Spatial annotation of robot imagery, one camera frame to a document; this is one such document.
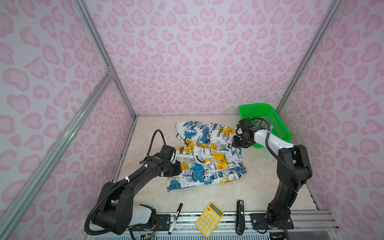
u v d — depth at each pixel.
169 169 0.72
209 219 0.73
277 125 1.07
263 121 1.03
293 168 0.50
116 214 0.41
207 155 0.95
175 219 0.73
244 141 0.82
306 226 0.72
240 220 0.72
